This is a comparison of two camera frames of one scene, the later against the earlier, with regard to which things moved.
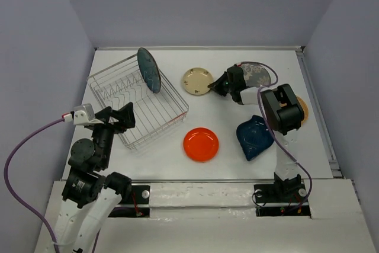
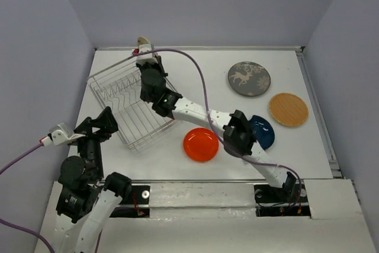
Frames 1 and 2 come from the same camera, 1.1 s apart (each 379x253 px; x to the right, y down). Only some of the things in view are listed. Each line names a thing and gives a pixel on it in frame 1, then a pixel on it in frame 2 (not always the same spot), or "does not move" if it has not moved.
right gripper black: x=217 y=85 -> x=159 y=64
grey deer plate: x=255 y=75 does not move
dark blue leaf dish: x=254 y=136 does not move
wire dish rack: x=121 y=82 does not move
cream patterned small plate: x=195 y=80 -> x=142 y=40
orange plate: x=201 y=144 does not move
